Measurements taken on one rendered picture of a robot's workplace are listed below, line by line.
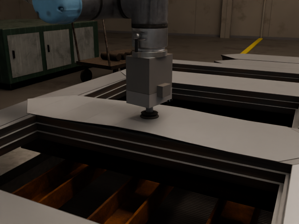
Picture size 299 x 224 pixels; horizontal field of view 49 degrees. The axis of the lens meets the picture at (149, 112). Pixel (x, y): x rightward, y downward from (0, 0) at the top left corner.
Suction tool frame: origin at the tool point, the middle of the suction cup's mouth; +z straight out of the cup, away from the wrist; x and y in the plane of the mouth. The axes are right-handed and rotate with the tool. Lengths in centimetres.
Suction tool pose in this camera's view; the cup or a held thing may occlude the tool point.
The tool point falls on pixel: (149, 121)
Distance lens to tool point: 74.1
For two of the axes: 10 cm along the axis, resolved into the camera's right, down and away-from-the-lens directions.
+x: -7.9, -2.0, 5.8
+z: 0.0, 9.5, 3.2
